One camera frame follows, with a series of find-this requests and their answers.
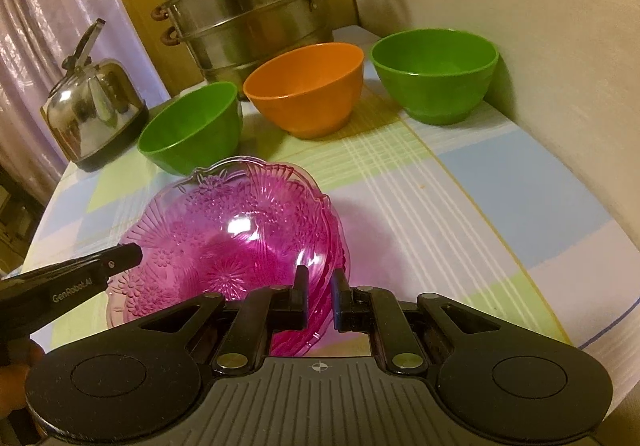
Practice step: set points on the small green plastic bowl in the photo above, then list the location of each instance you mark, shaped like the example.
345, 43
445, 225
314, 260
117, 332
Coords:
435, 91

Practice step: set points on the large green plastic bowl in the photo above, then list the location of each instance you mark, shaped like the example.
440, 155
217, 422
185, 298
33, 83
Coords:
195, 136

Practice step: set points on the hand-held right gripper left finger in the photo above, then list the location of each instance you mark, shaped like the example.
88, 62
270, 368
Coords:
300, 296

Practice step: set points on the pale purple curtain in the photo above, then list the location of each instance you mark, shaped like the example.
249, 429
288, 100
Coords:
40, 51

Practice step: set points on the orange plastic bowl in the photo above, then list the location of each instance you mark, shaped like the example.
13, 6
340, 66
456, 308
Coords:
310, 101

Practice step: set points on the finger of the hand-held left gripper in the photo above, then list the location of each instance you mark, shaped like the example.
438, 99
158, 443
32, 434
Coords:
122, 258

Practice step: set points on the pink transparent plastic plate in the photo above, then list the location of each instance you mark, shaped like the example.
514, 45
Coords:
117, 306
240, 236
345, 256

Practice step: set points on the stainless steel kettle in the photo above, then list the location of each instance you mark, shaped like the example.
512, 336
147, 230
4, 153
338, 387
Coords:
95, 111

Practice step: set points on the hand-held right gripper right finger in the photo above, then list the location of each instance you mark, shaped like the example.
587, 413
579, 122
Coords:
340, 301

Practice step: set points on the stainless steel steamer pot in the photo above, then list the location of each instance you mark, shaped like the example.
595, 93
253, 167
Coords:
250, 11

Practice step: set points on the checked pastel tablecloth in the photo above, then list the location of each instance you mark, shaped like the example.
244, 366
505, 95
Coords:
450, 206

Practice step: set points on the person's left hand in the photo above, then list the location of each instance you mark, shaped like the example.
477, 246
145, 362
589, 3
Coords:
20, 376

